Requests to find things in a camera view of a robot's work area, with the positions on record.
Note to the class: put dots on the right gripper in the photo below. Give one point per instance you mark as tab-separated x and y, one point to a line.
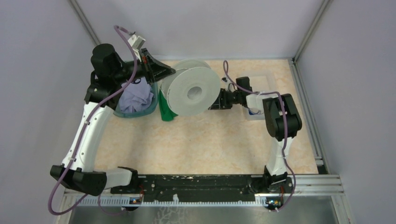
221	102

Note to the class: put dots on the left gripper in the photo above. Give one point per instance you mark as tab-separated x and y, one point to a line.
153	69

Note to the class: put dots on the white filament spool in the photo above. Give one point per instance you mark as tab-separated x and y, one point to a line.
193	88

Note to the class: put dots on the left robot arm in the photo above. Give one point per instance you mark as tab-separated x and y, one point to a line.
76	171

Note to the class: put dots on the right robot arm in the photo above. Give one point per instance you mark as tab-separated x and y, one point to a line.
282	120

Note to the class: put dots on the teal plastic basket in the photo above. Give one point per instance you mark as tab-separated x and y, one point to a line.
148	111

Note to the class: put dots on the lavender cloth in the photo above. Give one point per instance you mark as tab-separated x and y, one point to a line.
136	97

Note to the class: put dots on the clear plastic box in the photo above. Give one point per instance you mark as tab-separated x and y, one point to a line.
260	81

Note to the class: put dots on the green cloth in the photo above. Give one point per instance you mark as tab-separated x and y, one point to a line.
166	113

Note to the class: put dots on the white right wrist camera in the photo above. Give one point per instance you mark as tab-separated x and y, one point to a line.
226	81

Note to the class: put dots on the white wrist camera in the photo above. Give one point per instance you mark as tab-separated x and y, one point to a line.
136	42
226	81

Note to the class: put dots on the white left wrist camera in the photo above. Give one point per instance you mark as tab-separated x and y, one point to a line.
136	42

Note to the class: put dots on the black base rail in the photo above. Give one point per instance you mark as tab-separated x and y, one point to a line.
200	189

